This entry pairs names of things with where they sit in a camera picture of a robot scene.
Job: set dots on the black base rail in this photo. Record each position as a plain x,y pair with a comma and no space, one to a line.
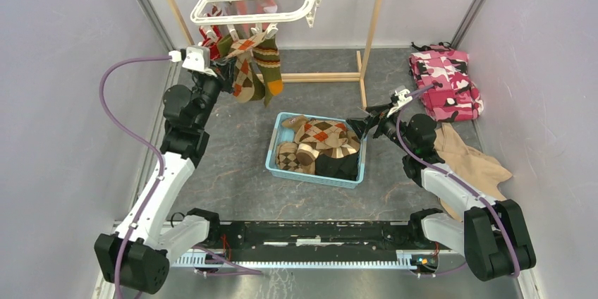
316,241

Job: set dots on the light blue plastic basket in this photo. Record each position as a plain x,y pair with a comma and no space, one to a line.
281,134

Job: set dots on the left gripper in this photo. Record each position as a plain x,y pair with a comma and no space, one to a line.
210,70

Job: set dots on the pink patterned sock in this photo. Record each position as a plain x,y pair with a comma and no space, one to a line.
247,7

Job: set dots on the beige cloth on floor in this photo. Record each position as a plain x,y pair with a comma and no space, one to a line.
478,169

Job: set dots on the wooden rack frame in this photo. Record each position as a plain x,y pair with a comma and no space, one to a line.
333,77

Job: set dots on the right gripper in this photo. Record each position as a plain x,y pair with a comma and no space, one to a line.
361,125

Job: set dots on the beige argyle sock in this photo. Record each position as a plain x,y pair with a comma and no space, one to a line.
333,139
247,86

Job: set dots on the pink camouflage bag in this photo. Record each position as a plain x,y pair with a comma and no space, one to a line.
453,97

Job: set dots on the black garment in basket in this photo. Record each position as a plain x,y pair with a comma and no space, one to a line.
341,168

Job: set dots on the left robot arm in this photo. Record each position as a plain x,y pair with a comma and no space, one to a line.
138,254

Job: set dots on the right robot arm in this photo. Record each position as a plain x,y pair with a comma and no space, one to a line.
490,234

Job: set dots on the green striped sock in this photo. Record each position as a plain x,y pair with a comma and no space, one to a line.
268,60
224,46

